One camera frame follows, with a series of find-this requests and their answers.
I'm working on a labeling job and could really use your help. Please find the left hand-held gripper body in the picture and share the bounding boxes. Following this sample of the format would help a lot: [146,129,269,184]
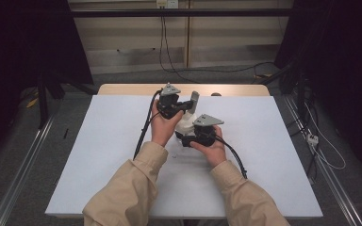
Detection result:
[156,82,182,121]

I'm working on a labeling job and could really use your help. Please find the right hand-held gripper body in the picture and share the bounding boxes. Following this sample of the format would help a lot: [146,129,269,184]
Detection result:
[181,113,225,148]

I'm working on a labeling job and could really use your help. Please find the white plastic jar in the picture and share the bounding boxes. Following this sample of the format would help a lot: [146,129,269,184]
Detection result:
[173,111,199,143]

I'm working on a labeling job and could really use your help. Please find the person's left hand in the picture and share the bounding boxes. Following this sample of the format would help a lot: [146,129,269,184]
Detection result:
[150,99,185,148]

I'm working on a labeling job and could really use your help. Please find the person's right hand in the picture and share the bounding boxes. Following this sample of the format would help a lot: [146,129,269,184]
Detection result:
[189,125,228,170]

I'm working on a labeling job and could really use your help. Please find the wooden table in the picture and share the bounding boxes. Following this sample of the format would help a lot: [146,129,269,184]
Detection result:
[97,83,271,97]

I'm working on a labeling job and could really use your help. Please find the white board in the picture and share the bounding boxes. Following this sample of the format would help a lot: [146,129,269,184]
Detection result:
[44,94,324,219]

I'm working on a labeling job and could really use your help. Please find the black horizontal bar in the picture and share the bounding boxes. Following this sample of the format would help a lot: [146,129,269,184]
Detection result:
[70,8,294,19]

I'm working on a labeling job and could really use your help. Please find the black metal stand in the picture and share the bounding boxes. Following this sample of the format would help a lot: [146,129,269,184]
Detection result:
[258,59,310,121]
[36,74,66,130]

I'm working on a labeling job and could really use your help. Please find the yellow floor tape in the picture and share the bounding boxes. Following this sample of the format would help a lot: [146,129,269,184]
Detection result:
[25,97,40,109]

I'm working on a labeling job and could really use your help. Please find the black curtain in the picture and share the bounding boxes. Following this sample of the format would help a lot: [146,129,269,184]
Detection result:
[0,0,94,168]
[274,0,362,182]

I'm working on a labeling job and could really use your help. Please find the left hand-held gripper black cable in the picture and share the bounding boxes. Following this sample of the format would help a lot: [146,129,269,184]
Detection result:
[133,89,164,161]

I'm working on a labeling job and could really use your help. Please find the hand-held gripper black cable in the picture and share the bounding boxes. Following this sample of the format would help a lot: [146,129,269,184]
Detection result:
[215,135,249,180]
[133,89,164,161]

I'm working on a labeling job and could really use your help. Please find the right hand-held gripper black cable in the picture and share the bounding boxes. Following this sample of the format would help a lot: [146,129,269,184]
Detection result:
[215,135,249,180]

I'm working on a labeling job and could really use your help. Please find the black hanging cables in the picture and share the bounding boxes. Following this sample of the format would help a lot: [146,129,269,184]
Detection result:
[158,15,200,84]

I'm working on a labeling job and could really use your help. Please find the black floor cable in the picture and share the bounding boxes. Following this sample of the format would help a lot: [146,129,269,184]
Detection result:
[169,61,276,75]

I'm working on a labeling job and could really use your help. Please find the white wall socket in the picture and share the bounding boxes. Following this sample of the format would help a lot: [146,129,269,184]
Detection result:
[156,0,179,9]

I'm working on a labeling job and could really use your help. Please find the white cable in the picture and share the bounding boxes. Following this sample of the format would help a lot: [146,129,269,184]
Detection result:
[304,103,347,171]

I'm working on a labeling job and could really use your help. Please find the metal floor rail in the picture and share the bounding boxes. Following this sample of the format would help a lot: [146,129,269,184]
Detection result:
[0,115,57,226]
[283,94,362,226]

